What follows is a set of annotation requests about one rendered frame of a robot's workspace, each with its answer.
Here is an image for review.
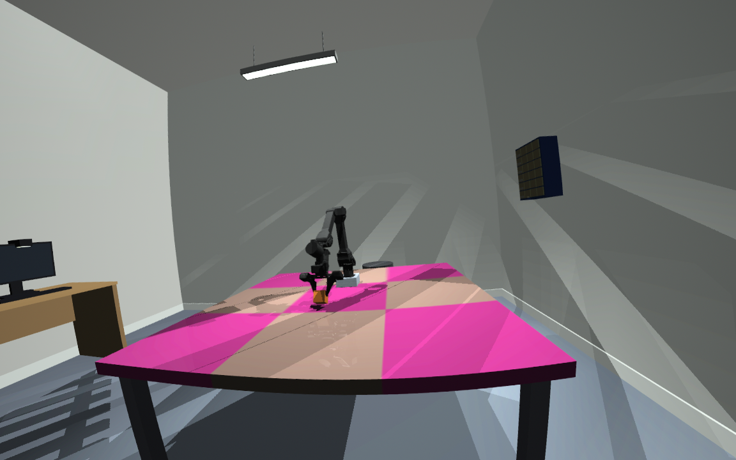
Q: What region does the orange block with dark square face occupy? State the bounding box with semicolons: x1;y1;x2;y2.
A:
313;290;328;304

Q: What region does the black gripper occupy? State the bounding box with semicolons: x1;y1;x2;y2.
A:
299;259;343;296

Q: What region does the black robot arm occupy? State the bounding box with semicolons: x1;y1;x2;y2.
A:
305;206;356;277

